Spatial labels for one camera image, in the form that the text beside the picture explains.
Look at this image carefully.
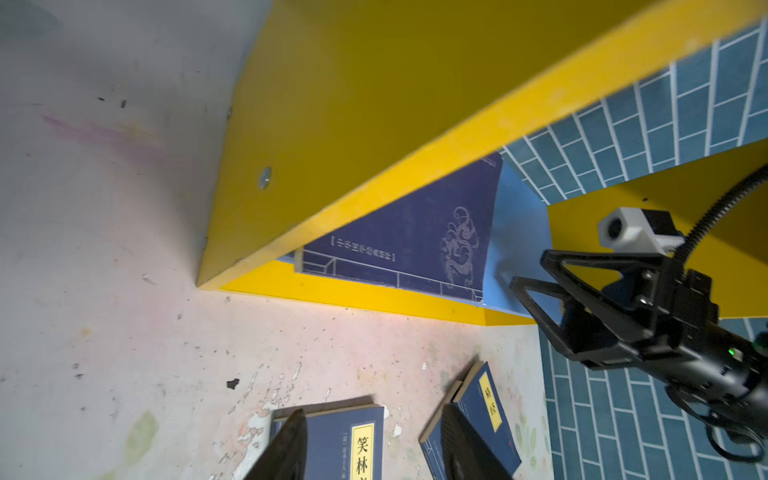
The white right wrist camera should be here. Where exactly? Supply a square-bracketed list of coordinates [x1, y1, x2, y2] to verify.
[598, 207, 685, 254]

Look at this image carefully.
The yellow pink blue bookshelf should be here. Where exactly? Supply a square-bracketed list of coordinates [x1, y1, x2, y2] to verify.
[197, 1, 767, 326]

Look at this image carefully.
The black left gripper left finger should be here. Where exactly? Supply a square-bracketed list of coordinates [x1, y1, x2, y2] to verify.
[244, 409, 308, 480]

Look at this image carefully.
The navy book yellow label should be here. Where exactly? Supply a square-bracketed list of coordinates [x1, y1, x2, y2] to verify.
[452, 360, 521, 476]
[293, 153, 503, 303]

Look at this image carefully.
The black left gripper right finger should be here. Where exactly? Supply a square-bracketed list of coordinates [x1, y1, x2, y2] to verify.
[441, 404, 512, 480]

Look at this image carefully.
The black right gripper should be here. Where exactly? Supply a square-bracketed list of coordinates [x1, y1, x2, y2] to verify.
[510, 250, 767, 420]

